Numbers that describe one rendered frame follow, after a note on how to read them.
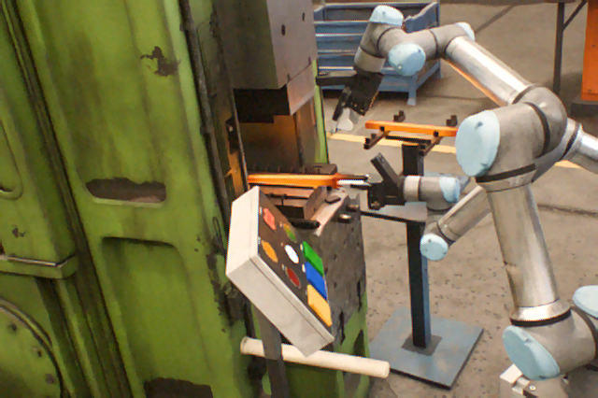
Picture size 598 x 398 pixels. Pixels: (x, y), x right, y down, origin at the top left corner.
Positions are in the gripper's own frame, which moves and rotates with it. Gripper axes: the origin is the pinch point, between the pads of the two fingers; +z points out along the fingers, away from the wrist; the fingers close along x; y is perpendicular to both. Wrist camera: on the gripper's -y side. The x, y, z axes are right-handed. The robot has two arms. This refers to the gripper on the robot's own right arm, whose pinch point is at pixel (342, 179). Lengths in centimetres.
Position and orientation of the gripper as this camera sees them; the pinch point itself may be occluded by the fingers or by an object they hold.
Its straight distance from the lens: 207.3
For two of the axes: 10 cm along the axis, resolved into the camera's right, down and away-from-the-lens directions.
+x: 3.7, -4.5, 8.1
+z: -9.2, -0.5, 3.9
